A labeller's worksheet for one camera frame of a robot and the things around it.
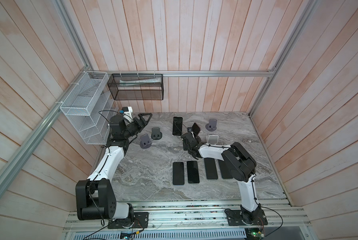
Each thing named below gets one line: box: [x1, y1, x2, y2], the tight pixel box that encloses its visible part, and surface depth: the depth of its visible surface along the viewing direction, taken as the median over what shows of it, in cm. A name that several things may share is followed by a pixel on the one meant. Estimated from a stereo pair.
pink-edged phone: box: [192, 122, 201, 136], surface depth 95 cm
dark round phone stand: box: [151, 127, 163, 141], surface depth 106 cm
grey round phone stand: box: [205, 119, 217, 132], surface depth 111 cm
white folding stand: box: [208, 135, 219, 145], surface depth 100 cm
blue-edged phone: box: [172, 162, 185, 186], surface depth 90 cm
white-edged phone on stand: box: [172, 116, 183, 136], surface depth 106 cm
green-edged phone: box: [186, 160, 200, 184], surface depth 92 cm
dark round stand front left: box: [140, 133, 152, 149], surface depth 100 cm
